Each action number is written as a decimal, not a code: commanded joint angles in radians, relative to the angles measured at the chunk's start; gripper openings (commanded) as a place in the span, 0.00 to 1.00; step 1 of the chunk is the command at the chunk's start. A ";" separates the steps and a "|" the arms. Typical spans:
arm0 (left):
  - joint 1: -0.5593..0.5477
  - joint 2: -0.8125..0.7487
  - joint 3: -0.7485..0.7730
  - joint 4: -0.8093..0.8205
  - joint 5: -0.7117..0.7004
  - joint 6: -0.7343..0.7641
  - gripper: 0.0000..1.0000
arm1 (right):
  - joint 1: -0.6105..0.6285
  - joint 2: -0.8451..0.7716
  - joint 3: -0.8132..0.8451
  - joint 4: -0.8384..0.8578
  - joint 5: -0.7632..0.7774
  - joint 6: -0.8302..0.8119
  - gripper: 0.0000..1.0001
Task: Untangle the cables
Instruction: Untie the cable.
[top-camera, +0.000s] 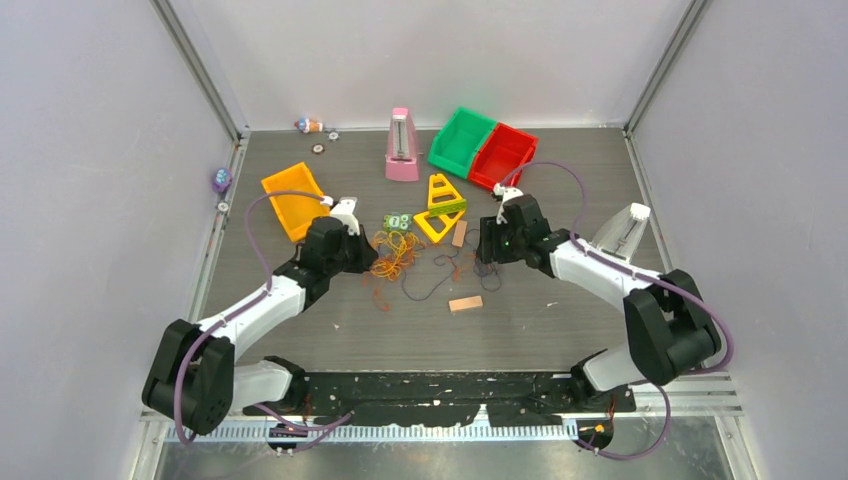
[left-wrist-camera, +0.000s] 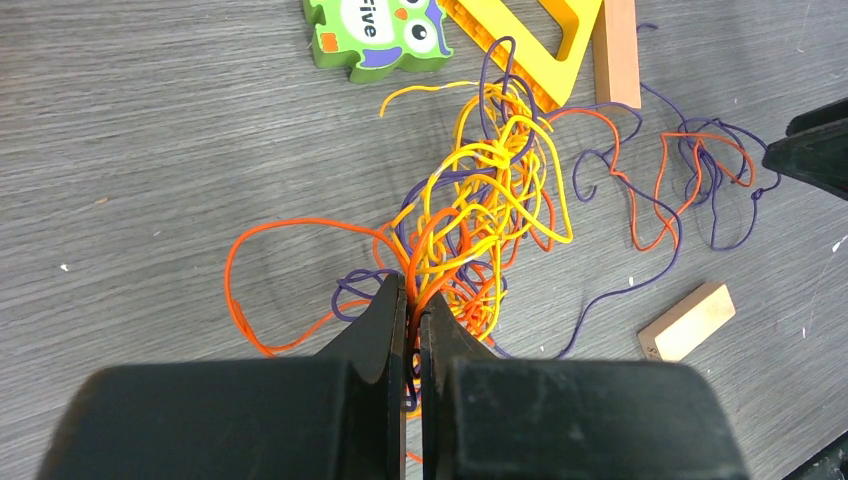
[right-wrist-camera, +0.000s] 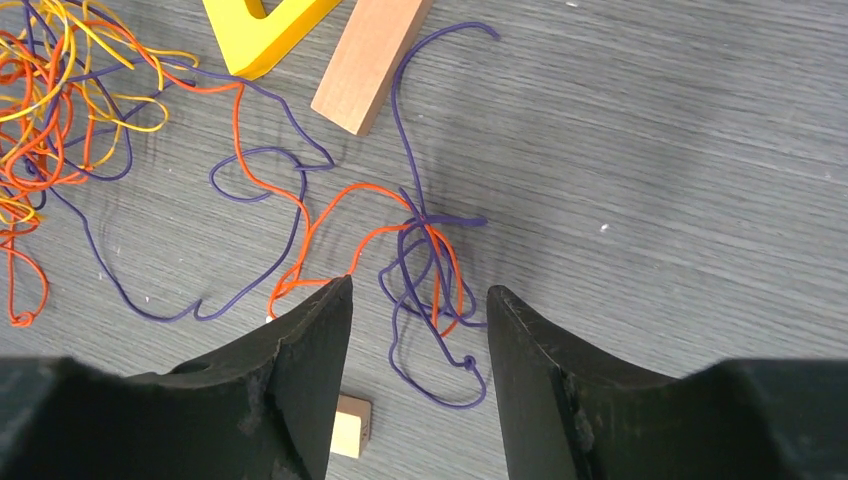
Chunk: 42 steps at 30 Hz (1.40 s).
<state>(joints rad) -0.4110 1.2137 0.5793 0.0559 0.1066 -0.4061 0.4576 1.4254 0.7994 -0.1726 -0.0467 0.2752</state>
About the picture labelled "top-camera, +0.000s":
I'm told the orange cable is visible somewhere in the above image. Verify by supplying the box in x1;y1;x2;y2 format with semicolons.
360;268;399;313

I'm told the yellow cable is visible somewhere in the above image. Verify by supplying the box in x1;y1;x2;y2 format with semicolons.
368;229;427;282

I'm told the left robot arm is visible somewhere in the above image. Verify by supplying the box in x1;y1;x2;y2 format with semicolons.
141;216;378;435

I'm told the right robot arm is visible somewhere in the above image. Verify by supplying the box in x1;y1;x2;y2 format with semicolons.
476;190;724;411

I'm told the yellow plastic bin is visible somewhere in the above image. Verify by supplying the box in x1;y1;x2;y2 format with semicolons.
261;162;330;243

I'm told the small wooden block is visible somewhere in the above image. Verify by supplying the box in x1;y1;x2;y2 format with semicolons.
451;220;468;248

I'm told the green owl toy block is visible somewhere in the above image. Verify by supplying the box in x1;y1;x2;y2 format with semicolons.
383;212;413;232

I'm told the red plastic bin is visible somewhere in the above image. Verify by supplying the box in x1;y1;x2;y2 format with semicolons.
467;123;538;191

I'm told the wooden block near centre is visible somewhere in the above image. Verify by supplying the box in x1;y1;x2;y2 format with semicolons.
448;295;483;313

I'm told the upright yellow triangle block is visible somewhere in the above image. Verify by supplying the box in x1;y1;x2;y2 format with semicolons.
427;173;467;216

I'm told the white metronome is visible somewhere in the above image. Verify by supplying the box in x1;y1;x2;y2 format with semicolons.
590;202;652;263

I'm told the flat yellow triangle block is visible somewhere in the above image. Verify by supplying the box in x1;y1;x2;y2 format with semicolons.
412;210;465;244

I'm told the pink metronome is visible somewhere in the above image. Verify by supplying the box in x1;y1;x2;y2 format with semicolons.
385;107;420;182

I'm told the green plastic bin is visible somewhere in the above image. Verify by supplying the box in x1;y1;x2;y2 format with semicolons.
428;107;497;179

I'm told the small clown figurine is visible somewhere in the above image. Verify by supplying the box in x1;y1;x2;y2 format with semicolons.
293;117;325;134

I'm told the purple egg toy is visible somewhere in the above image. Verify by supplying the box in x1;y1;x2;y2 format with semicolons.
212;167;233;194

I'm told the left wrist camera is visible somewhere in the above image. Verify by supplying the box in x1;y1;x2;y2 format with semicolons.
320;196;361;236

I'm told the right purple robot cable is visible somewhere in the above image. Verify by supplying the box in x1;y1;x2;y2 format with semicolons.
498;160;737;460

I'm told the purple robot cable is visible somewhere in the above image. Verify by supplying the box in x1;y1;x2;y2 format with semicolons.
498;160;737;460
172;190;356;455

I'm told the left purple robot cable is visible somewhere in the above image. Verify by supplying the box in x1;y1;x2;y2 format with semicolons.
172;190;356;455

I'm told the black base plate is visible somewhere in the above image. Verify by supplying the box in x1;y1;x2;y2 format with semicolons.
267;371;636;427

